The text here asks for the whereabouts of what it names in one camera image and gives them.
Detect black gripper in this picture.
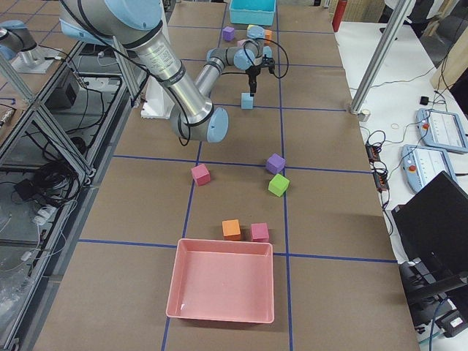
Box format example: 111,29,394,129
246,56,276,96

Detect blue foam block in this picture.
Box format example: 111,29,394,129
263,46,273,58
241,92,254,110

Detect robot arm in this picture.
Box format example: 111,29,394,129
61,1,229,143
195,25,276,97

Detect orange foam block left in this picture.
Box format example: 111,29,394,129
264,29,273,41

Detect orange foam block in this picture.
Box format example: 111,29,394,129
264,29,273,41
222,219,241,241

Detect purple foam block left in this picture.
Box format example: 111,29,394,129
222,26,235,42

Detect purple foam block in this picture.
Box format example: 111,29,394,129
265,153,286,175
222,26,235,42

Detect blue plastic bin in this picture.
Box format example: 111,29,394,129
229,0,276,26

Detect purple foam block right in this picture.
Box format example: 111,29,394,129
265,153,286,175

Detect magenta foam block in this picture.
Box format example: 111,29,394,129
191,164,211,186

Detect green foam block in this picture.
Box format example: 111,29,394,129
268,173,290,197

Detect red cylinder bottle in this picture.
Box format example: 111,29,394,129
332,0,347,33

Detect orange foam block right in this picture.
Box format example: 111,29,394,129
222,219,241,241

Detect pink foam block near bin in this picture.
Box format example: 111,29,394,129
250,222,270,243

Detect teach pendant near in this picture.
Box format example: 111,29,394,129
401,144,457,193

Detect teach pendant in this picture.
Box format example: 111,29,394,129
416,108,467,154
401,144,457,193

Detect teach pendant far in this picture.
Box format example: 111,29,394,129
416,108,467,154

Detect pink plastic bin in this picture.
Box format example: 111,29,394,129
166,238,275,324

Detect black laptop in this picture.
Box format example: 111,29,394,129
392,171,467,273

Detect aluminium frame post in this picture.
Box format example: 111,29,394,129
349,0,413,115

